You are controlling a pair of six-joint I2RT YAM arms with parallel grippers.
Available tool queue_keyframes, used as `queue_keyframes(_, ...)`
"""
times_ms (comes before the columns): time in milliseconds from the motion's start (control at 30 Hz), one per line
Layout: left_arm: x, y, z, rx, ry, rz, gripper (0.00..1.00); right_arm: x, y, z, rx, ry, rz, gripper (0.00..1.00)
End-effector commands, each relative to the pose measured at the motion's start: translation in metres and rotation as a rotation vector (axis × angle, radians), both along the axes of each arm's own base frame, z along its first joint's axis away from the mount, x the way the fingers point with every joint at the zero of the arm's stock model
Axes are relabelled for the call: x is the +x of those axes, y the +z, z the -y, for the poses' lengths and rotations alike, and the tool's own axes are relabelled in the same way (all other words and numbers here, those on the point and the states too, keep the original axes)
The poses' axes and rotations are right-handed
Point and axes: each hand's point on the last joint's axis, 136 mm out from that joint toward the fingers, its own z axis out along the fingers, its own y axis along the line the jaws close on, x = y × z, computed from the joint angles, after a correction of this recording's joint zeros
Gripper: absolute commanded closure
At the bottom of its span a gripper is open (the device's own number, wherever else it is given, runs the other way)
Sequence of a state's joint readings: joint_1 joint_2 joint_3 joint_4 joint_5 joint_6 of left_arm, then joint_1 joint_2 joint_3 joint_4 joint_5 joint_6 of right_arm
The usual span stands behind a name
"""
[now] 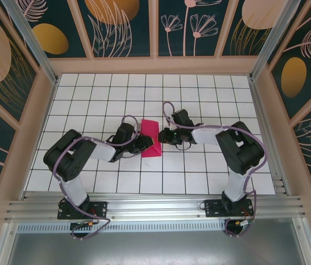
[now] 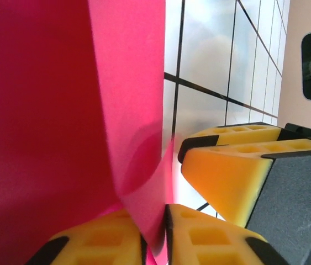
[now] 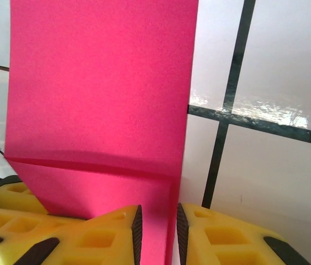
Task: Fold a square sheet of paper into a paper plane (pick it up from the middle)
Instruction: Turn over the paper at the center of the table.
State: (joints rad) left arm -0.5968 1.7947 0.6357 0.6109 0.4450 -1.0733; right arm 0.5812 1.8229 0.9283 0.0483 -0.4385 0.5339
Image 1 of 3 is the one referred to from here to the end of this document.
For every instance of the pink cloth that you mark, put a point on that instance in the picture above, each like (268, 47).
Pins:
(149, 128)

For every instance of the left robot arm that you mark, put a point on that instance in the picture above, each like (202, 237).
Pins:
(69, 154)

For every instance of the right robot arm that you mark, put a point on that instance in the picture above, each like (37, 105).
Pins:
(241, 149)

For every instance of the grey metal sheet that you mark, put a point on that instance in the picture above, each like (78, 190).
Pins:
(155, 248)

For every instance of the yellow power connector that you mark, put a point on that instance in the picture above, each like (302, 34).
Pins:
(90, 223)
(238, 222)

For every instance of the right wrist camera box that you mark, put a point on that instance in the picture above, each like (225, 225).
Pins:
(172, 125)

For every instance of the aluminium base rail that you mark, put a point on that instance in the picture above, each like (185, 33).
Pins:
(155, 205)

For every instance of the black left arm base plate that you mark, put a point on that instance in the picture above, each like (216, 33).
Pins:
(100, 209)

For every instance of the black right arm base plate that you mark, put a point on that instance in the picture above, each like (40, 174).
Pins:
(213, 209)

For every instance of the aluminium side rail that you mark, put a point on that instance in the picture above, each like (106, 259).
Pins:
(260, 110)

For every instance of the wall panel with flower drawing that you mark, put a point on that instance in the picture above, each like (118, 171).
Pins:
(199, 27)

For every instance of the wall panel with oval and fern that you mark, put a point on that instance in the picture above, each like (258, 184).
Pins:
(293, 77)

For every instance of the wall panel with feather drawing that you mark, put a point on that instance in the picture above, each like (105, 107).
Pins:
(111, 13)

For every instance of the aluminium frame post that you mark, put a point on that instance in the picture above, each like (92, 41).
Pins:
(271, 38)
(31, 41)

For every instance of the wall panel with yellow oval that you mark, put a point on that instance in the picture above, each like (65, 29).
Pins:
(50, 38)

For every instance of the wall panel with beige circle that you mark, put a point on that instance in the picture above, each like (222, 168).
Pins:
(254, 13)

